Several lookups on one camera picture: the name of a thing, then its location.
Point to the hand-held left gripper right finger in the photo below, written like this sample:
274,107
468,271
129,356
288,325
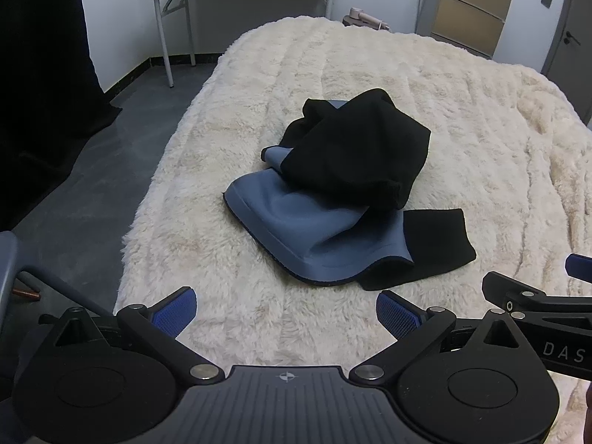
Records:
395,312

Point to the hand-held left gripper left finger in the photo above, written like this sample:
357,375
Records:
178,310

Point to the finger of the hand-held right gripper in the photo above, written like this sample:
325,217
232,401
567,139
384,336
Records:
580,267
513,291

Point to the black and blue pants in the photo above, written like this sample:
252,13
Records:
351,148

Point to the copper tube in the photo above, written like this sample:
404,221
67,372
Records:
27,293

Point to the cream fluffy blanket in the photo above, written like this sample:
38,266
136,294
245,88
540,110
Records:
462,101

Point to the grey door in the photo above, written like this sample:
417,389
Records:
573,64

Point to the black curtain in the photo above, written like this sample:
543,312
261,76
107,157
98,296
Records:
37,78

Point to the gold fridge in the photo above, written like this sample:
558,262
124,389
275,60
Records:
467,9

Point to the pink hair dryer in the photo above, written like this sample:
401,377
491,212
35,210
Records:
363,17

